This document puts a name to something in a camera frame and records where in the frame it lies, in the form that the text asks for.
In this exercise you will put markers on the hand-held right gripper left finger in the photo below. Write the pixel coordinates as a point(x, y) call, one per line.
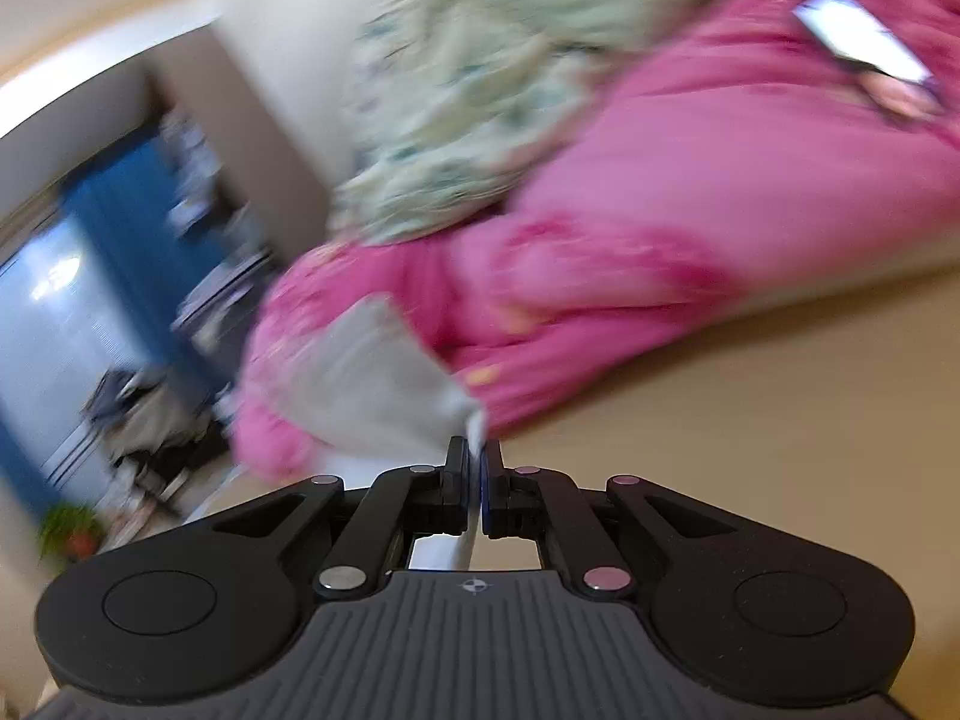
point(456, 491)

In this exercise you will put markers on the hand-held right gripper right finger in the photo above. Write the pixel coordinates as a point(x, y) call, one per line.
point(489, 495)

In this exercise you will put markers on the white small garment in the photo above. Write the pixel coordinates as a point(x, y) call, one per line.
point(375, 382)

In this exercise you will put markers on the dark chair with clothes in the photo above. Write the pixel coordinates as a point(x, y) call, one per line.
point(150, 427)

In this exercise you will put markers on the green potted plant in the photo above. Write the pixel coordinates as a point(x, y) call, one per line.
point(71, 532)

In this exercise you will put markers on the pink blanket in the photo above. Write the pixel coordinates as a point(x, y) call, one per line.
point(712, 165)

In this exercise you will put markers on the green floral blanket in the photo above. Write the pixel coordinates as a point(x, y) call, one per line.
point(465, 90)

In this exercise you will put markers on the bright window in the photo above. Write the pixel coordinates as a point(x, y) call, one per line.
point(45, 315)

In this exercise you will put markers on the smartphone with lit screen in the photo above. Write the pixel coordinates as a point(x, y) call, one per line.
point(862, 34)

